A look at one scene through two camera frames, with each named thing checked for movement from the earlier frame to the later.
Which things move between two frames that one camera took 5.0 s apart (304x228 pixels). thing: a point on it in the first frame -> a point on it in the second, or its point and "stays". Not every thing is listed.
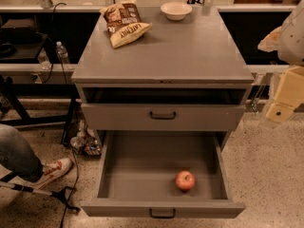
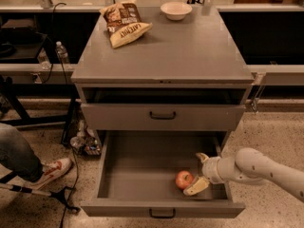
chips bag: (123, 23) stays
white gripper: (293, 40) -> (209, 168)
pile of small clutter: (85, 140) stays
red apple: (184, 180) stays
